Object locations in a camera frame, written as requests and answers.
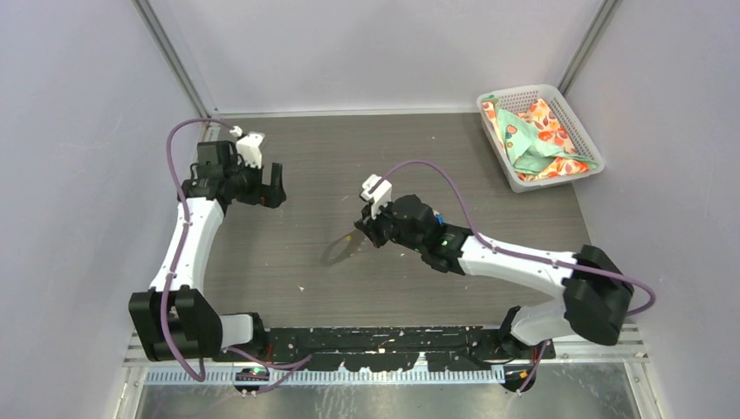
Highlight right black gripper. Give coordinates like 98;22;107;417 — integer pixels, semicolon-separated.
357;195;426;253

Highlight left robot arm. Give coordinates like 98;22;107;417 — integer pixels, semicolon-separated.
128;132;286;361

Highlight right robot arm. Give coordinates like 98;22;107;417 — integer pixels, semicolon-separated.
354;195;634;359

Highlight white plastic basket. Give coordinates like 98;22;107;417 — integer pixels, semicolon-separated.
476;84;606;193

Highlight floral patterned cloth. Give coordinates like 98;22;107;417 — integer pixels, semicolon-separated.
482;94;599;182

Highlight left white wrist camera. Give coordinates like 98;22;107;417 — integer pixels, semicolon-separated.
230;126;265;168

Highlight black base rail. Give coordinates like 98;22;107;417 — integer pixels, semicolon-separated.
245;326;541;373

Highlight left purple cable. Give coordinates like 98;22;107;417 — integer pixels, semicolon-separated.
159;118;313;395

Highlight purple cable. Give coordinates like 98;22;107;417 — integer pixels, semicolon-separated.
159;118;313;395
373;159;658;318

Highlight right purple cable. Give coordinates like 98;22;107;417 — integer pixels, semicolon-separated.
373;159;658;318

